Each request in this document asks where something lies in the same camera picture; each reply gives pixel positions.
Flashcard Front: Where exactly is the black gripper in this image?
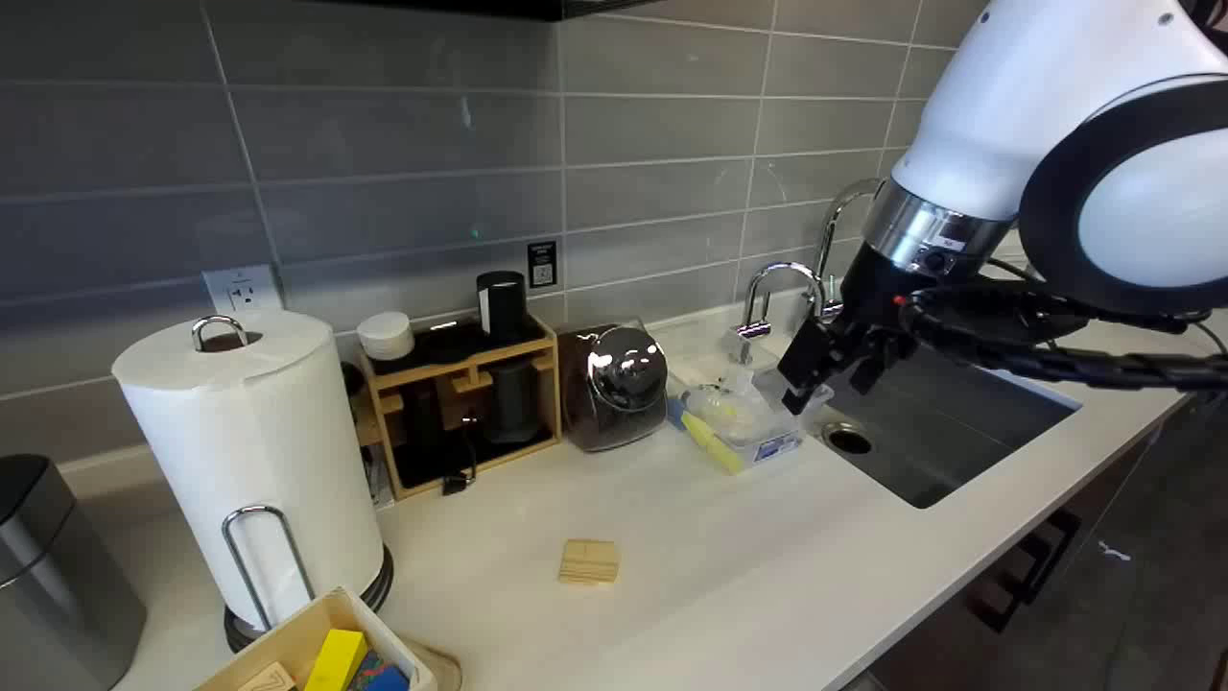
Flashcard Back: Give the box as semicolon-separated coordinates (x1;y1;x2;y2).
775;241;930;419

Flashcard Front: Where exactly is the white paper towel roll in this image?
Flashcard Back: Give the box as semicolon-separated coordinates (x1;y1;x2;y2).
108;306;387;635

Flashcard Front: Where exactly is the small chrome faucet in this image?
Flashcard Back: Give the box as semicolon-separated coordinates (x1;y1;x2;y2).
730;258;827;370

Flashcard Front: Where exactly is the clear plastic container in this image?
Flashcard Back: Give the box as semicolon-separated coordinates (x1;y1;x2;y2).
665;363;838;477

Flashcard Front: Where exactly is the stainless steel sink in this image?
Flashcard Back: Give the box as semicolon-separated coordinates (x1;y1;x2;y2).
751;338;1082;510

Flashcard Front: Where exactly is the tall chrome faucet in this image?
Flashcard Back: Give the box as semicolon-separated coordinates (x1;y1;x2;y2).
816;175;895;320

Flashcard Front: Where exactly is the yellow sponge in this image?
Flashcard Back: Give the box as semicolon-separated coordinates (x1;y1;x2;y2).
680;409;751;477

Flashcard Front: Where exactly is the small square wooden coaster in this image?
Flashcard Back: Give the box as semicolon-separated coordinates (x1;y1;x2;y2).
556;534;626;592

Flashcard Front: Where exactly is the black cylinder canister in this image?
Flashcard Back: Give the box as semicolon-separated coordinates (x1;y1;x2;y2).
483;358;548;447

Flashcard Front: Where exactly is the black cup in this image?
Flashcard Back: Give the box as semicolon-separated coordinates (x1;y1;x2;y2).
470;269;529;347

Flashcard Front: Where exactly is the wooden organizer rack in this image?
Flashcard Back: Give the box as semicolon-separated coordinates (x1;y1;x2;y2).
340;310;569;502

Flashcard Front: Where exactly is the white round container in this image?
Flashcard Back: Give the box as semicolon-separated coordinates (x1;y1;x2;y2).
353;306;418;364

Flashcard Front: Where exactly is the blue toy block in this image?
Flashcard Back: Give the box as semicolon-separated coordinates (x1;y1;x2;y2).
353;652;414;691

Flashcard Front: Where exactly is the yellow toy block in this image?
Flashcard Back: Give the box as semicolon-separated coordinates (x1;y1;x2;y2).
303;625;373;691

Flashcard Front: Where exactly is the natural wood toy block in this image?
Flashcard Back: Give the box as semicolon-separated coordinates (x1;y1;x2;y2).
239;661;298;691

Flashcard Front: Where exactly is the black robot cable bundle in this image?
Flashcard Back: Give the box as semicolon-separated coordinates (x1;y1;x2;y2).
912;255;1228;396

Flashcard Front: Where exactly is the dark cabinet handle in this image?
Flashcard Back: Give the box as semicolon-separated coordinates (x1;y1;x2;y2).
967;509;1082;638

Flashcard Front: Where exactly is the black wall outlet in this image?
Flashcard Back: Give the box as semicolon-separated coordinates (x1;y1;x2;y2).
525;240;559;292

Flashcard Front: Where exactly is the white wall outlet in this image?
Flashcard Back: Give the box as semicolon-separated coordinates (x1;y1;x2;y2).
201;263;288;322

